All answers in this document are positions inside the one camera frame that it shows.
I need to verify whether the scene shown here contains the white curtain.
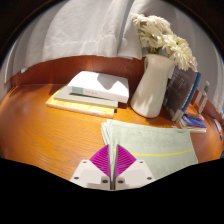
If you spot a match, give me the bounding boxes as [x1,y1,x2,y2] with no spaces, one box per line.
[5,0,224,88]

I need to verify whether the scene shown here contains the pale green towel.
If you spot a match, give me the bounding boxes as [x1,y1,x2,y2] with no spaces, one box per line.
[100,119,200,190]

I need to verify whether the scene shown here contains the upright dark grey book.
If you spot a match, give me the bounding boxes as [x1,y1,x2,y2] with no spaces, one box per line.
[162,66,199,123]

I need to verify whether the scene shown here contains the thin grey-white book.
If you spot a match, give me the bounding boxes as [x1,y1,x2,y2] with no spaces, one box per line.
[53,86,120,109]

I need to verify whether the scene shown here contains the clear plastic bottle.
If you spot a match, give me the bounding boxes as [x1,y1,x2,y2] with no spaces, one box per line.
[197,80,212,115]

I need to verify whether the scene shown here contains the white ceramic vase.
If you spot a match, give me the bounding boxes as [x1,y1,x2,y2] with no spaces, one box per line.
[129,53,176,119]

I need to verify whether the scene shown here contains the pale yellow book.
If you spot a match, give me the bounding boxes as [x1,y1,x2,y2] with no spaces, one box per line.
[45,89,116,120]

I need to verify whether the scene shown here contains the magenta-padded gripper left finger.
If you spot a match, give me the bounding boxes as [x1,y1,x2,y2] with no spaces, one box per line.
[69,144,111,191]

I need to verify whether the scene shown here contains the flat blue book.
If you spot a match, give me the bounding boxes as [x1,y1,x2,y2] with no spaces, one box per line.
[178,113,208,134]

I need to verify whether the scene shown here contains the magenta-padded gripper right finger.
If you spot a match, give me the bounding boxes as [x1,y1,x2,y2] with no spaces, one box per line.
[114,144,156,191]

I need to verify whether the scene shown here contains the thick white book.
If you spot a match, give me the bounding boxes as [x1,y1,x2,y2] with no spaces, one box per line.
[66,70,131,104]

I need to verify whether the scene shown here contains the white flower bouquet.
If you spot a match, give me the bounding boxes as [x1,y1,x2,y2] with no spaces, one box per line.
[132,13,199,73]

